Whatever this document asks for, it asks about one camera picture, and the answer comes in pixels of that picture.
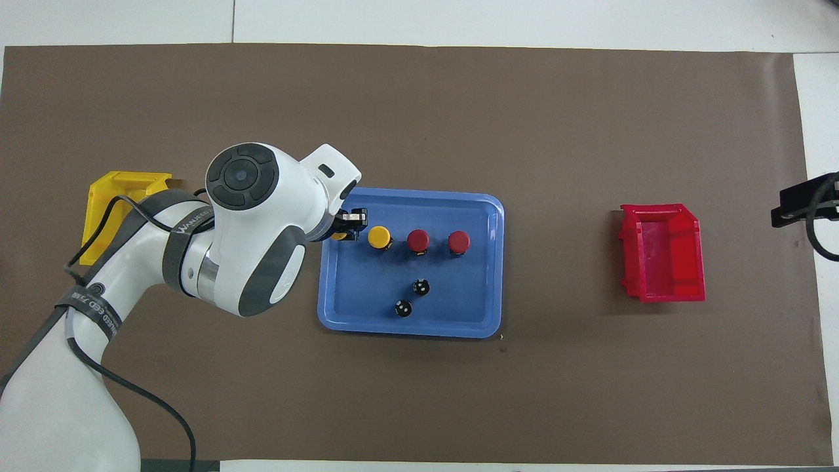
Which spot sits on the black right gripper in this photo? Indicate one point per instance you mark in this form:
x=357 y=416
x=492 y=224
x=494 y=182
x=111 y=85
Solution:
x=824 y=195

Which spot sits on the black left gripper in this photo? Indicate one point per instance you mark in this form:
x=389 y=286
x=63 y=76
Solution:
x=335 y=226

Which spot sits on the red push button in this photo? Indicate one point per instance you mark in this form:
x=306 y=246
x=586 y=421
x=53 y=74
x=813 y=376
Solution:
x=418 y=240
x=459 y=242

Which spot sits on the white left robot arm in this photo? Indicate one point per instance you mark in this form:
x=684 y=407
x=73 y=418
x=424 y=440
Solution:
x=255 y=229

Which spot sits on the blue plastic tray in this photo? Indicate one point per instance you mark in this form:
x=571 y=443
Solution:
x=459 y=295

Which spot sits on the black cylindrical knob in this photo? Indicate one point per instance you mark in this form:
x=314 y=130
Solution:
x=421 y=287
x=403 y=308

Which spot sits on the red plastic bin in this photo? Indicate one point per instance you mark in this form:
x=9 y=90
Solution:
x=662 y=255

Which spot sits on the brown table mat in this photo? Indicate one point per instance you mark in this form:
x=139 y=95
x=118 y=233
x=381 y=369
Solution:
x=557 y=118

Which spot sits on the yellow plastic bin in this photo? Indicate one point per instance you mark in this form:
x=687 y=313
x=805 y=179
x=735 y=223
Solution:
x=98 y=196

